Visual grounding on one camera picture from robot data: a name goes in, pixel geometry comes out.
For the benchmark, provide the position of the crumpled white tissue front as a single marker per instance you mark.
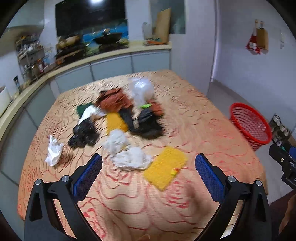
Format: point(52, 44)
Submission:
point(132, 159)

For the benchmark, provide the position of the small black plastic bag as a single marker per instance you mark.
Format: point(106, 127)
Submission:
point(84, 134)

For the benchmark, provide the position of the white rice cooker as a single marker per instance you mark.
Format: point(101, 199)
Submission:
point(5, 100)

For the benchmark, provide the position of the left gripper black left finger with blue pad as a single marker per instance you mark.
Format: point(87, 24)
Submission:
point(42, 221)

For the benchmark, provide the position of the kitchen counter with cabinets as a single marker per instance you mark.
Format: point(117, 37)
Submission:
point(20, 121)

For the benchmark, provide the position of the green snack wrapper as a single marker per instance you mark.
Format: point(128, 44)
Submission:
point(146, 106)

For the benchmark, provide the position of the beige pan on stove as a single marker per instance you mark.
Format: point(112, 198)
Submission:
point(65, 42)

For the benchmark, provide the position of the brown paper bag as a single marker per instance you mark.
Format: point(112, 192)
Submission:
point(113, 100)
point(262, 37)

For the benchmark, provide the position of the large black plastic bag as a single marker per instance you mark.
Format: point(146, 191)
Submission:
point(148, 126)

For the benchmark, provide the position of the shoe rack with shoes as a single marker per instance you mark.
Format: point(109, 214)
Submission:
point(281, 134)

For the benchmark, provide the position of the green yellow scouring sponge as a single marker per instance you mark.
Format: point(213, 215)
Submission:
point(81, 108)

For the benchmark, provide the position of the red plastic mesh basket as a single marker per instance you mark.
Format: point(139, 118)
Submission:
point(252, 125)

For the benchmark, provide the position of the white tissue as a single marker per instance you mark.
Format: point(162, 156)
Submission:
point(54, 151)
point(116, 142)
point(132, 159)

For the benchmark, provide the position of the clear plastic bag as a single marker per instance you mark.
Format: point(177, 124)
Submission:
point(142, 90)

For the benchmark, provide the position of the metal spice rack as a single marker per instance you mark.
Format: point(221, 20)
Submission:
point(30, 54)

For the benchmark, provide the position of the brown hanging paper bag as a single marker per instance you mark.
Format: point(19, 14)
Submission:
point(262, 37)

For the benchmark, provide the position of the black wok on stove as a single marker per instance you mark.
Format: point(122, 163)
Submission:
point(108, 38)

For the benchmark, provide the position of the red hanging decoration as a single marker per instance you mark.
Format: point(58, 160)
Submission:
point(252, 43)

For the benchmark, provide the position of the wooden cutting board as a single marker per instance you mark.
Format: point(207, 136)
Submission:
point(163, 25)

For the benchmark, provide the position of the white plastic jug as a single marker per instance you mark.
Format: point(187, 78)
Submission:
point(147, 31)

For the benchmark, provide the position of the white paper piece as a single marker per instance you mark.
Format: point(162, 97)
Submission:
point(93, 113)

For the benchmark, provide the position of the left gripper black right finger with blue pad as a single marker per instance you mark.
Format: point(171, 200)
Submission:
point(254, 220)

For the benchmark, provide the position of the yellow sponge mat front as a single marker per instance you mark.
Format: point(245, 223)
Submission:
point(165, 167)

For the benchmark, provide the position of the rose patterned orange tablecloth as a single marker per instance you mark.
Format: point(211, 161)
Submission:
point(145, 186)

